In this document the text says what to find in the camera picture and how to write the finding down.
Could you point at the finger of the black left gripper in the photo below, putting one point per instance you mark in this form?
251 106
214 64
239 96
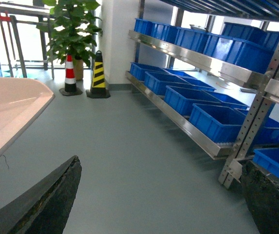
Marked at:
44 208

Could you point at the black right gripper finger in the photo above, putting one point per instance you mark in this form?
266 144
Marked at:
260 189

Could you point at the beige plastic dustpan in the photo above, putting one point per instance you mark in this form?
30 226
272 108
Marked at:
22 100

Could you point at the steel shelf rack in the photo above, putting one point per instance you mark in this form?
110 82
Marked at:
266 85

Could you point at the red white traffic cone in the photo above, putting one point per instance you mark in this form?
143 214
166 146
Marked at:
70 87

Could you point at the yellow black traffic cone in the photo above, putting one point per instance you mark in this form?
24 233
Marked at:
98 86

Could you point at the metal railing barrier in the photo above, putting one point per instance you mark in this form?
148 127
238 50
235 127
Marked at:
22 45

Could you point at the green potted plant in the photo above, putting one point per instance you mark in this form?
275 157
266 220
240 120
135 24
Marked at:
72 29

